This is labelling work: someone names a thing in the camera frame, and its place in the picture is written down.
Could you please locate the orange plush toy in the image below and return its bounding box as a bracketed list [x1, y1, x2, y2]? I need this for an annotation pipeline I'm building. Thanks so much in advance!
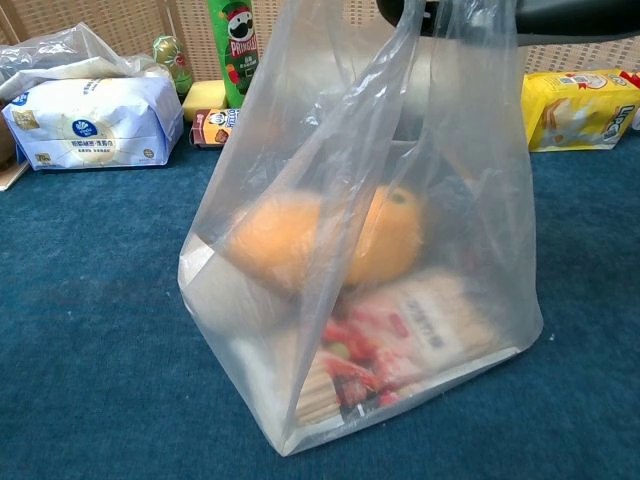
[227, 185, 429, 296]

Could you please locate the yellow cracker pack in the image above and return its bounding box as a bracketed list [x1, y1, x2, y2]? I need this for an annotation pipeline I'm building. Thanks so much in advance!
[519, 69, 640, 153]

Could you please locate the crumpled clear plastic bag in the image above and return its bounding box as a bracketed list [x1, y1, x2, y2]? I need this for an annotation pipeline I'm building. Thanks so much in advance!
[0, 22, 171, 104]

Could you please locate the wicker folding screen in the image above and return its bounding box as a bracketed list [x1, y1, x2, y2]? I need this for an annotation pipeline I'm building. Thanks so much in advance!
[0, 0, 640, 84]

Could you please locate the yellow sponge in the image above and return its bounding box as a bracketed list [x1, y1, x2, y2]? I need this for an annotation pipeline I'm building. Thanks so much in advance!
[181, 78, 231, 124]

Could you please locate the white blue tissue pack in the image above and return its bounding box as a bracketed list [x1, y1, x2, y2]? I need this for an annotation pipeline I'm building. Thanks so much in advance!
[1, 75, 185, 172]

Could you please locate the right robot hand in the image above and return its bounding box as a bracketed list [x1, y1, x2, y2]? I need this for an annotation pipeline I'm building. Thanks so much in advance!
[374, 0, 640, 49]

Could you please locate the green Pringles can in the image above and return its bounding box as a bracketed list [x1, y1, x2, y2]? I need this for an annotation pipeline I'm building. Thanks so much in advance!
[207, 0, 262, 97]

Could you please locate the teal felt table cover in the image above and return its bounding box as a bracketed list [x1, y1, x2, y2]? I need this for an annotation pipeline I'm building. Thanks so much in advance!
[0, 102, 640, 480]

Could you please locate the green egg-shaped bottle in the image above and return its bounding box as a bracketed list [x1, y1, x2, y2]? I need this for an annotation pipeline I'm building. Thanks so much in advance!
[152, 34, 194, 99]

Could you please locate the bamboo skewer pack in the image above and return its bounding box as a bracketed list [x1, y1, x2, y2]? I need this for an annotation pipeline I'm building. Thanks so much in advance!
[294, 269, 521, 429]

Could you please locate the clear plastic shopping bag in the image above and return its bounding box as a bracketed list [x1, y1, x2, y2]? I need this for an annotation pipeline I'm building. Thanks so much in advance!
[177, 0, 545, 457]

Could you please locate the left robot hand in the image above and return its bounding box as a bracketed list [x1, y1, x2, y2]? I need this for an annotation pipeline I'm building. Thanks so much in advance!
[394, 37, 504, 146]

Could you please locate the brown panda cookie box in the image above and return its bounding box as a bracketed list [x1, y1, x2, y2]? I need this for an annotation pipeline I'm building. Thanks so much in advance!
[191, 107, 242, 149]

